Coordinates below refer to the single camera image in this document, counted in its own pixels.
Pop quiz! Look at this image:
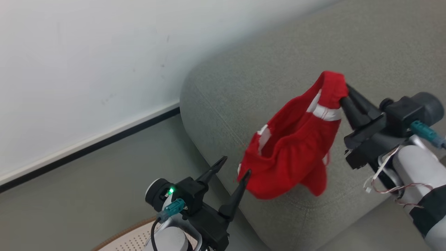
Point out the black wall baseboard strip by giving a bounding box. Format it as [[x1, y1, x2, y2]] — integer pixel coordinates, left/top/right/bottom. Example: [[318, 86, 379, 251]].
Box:
[[0, 107, 181, 194]]

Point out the red garment with white stripes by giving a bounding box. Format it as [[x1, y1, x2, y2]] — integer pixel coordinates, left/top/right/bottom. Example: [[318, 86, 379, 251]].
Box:
[[237, 71, 349, 200]]

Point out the white perforated laundry basket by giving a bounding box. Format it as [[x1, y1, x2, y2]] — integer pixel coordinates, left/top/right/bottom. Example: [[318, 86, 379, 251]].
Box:
[[91, 216, 196, 251]]

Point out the red white wire bundle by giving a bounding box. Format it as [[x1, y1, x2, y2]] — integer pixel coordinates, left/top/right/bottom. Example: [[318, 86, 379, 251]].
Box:
[[363, 146, 435, 210]]

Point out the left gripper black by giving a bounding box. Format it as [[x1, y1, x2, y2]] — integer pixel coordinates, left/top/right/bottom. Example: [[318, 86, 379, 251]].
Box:
[[174, 156, 252, 251]]

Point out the grey fabric sofa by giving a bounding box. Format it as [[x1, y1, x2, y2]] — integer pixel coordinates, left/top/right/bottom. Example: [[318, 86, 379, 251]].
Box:
[[179, 0, 446, 251]]

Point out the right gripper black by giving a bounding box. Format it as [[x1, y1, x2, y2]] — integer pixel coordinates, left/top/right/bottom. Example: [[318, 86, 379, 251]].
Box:
[[340, 84, 409, 170]]

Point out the thin black cable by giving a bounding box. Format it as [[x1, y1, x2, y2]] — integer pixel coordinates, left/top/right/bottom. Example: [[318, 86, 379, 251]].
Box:
[[150, 218, 163, 251]]

